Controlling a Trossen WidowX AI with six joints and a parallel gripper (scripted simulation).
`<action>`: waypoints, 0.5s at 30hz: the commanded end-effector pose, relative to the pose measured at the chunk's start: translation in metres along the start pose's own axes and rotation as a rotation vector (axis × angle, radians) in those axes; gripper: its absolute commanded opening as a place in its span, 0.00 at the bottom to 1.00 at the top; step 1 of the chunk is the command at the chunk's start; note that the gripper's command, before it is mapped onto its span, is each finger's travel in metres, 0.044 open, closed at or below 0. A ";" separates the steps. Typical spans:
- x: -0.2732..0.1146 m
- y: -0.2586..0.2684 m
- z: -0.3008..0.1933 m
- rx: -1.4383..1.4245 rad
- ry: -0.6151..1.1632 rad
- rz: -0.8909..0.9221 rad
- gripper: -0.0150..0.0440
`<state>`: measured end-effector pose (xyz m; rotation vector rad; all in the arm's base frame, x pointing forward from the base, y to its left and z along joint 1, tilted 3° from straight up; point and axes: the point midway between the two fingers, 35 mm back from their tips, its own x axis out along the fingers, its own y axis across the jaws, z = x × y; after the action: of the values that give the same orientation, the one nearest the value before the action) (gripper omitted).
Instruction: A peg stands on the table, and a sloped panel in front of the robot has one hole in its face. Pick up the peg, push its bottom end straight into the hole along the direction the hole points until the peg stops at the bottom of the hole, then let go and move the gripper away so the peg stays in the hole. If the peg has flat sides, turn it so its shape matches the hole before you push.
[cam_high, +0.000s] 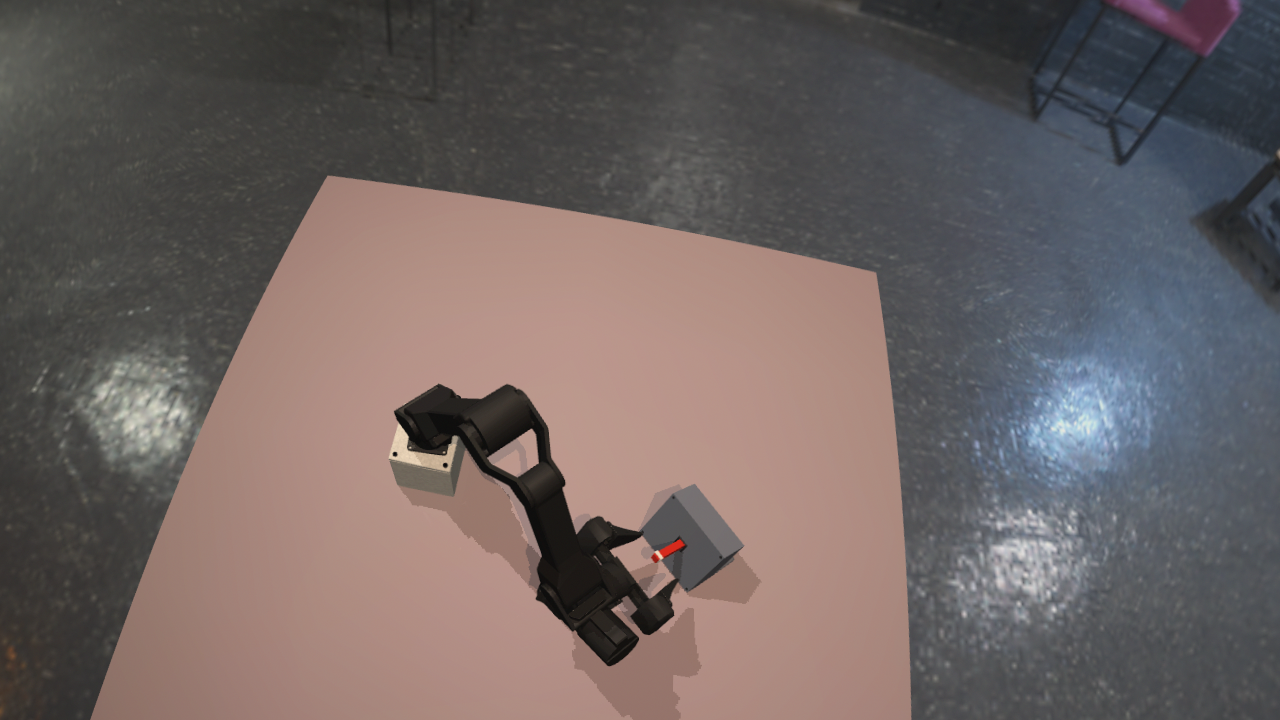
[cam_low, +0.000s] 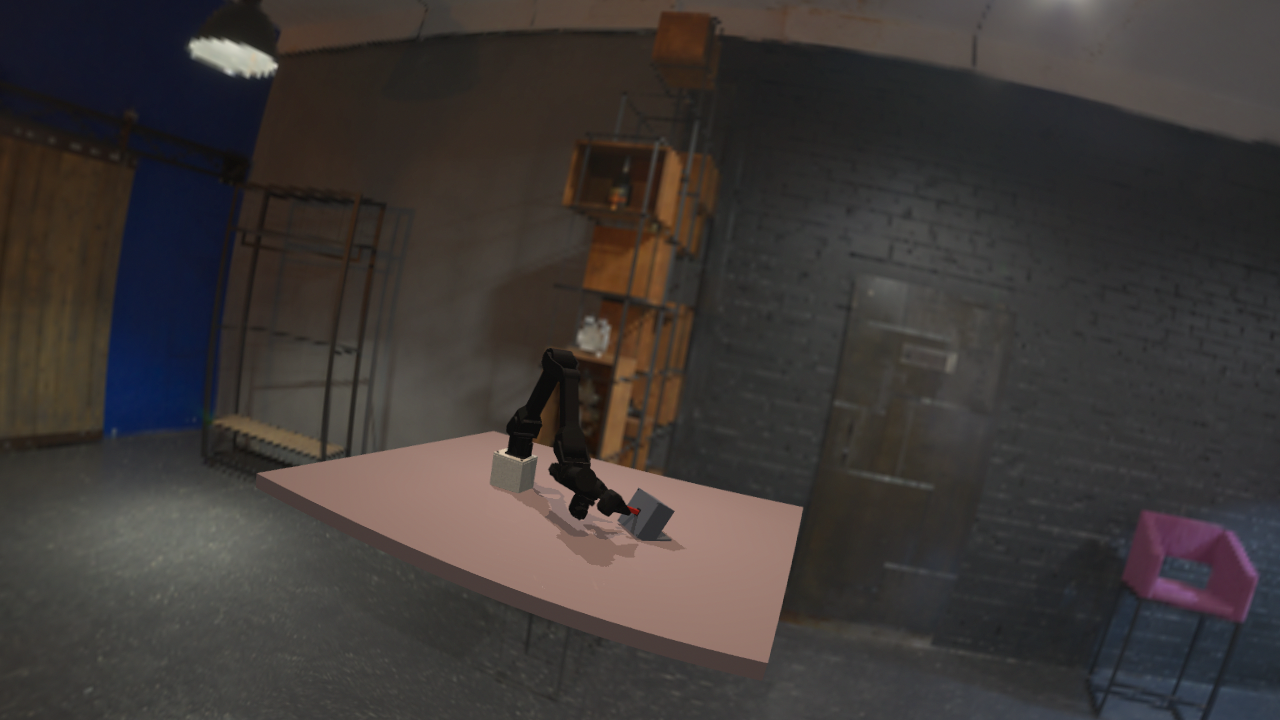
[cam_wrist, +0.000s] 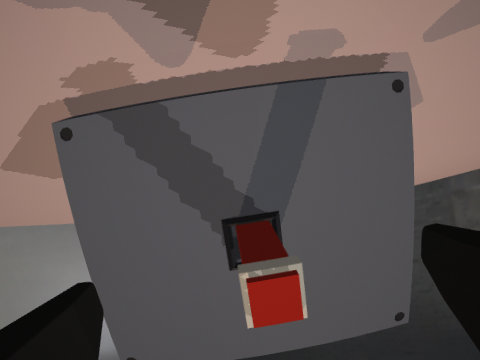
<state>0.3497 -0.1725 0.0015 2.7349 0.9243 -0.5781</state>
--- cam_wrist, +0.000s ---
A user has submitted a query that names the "grey sloped panel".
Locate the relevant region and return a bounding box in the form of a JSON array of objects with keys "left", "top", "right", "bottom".
[{"left": 51, "top": 71, "right": 415, "bottom": 360}]

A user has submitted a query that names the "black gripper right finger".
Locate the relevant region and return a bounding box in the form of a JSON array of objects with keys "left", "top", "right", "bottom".
[{"left": 420, "top": 224, "right": 480, "bottom": 351}]

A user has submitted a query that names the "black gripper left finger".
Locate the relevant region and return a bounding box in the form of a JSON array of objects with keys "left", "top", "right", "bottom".
[{"left": 0, "top": 281, "right": 104, "bottom": 360}]

